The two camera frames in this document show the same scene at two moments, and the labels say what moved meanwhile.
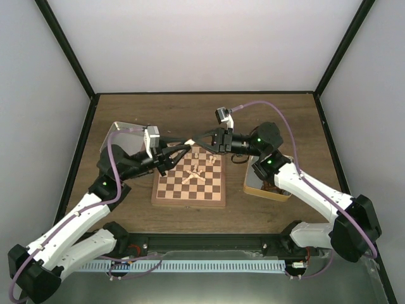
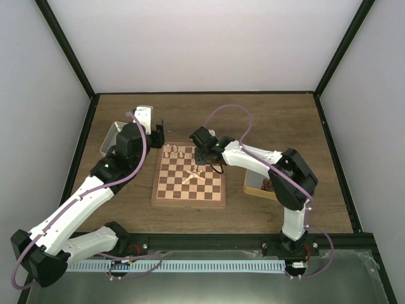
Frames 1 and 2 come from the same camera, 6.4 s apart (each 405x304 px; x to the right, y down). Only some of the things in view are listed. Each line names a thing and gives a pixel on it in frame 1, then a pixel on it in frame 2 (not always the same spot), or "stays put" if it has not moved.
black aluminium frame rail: [274, 243] stays put
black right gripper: [222, 140] to [199, 160]
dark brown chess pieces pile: [267, 186] stays put
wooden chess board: [197, 179] stays put
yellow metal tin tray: [252, 182] stays put
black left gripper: [171, 163] to [159, 135]
